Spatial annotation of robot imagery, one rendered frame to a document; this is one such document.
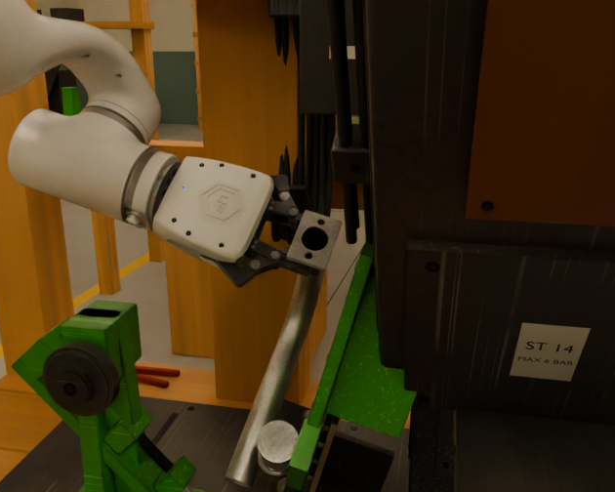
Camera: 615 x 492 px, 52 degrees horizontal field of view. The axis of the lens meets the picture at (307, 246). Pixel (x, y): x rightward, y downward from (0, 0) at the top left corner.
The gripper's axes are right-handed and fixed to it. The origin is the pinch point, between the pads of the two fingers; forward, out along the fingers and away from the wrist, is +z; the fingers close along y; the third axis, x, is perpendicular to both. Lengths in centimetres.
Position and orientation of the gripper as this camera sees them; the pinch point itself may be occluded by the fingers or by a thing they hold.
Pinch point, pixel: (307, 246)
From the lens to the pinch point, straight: 64.9
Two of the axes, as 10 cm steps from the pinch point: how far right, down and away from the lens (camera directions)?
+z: 9.4, 3.4, -0.7
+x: -0.7, 3.9, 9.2
